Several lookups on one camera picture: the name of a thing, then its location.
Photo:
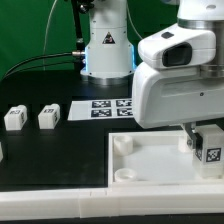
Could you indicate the white left fence bar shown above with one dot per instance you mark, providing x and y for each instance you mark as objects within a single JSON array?
[{"x": 1, "y": 151}]

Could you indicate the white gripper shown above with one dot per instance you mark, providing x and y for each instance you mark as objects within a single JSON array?
[{"x": 176, "y": 96}]

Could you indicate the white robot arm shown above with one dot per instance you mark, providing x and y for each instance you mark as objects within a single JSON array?
[{"x": 195, "y": 40}]

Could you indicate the white square table top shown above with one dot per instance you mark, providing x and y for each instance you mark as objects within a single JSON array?
[{"x": 152, "y": 158}]

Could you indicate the white fence bar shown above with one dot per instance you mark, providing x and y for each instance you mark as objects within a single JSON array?
[
  {"x": 87, "y": 203},
  {"x": 1, "y": 151}
]

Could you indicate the white sheet with markers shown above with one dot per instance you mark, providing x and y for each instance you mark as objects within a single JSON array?
[{"x": 100, "y": 109}]

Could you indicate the black camera stand pole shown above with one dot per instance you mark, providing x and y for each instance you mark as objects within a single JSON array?
[{"x": 80, "y": 7}]

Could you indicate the white front fence bar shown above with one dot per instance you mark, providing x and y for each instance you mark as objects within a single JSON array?
[{"x": 87, "y": 203}]

